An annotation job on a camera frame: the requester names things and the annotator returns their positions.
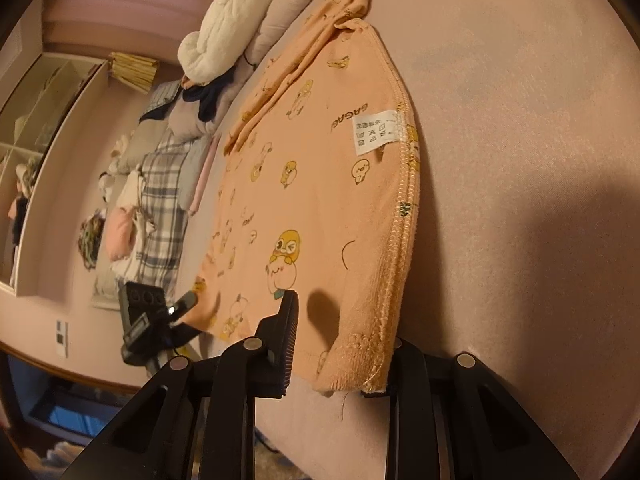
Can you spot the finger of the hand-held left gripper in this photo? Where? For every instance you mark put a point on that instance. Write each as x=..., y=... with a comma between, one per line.
x=186, y=304

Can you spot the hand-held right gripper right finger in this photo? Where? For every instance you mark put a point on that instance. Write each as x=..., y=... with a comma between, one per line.
x=405, y=385

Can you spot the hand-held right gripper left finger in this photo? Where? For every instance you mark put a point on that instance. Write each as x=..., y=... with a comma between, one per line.
x=285, y=340

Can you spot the orange cartoon print pants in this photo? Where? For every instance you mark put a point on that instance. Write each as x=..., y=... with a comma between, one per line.
x=310, y=185

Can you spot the pink plush toy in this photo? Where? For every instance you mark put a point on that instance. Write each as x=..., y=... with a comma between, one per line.
x=120, y=232

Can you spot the plaid pillow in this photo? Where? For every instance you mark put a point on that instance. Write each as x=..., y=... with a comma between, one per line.
x=160, y=195

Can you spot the blue box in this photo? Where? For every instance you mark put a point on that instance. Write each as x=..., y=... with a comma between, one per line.
x=60, y=412

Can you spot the pink folded cloth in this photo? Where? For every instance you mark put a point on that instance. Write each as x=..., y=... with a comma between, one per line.
x=204, y=180

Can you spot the grey folded cloth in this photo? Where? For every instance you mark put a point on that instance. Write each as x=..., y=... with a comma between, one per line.
x=186, y=165

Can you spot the grey pillow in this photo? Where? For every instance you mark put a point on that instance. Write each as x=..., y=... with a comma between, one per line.
x=142, y=142

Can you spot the dark navy garment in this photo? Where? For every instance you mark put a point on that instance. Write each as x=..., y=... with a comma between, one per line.
x=210, y=102

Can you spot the white open shelf cabinet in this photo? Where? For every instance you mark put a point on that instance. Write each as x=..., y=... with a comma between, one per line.
x=55, y=125

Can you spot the yellow tasselled decoration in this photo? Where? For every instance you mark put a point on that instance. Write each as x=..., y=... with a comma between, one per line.
x=132, y=72

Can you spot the white plush goose toy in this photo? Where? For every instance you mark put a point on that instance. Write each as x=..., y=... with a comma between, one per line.
x=225, y=25

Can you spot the pink bed sheet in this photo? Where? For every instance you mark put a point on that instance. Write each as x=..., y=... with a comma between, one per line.
x=500, y=110

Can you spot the lilac quilt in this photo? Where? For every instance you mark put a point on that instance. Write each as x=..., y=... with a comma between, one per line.
x=290, y=15

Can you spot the white wall switch panel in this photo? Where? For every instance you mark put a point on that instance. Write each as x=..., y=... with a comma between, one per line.
x=61, y=337

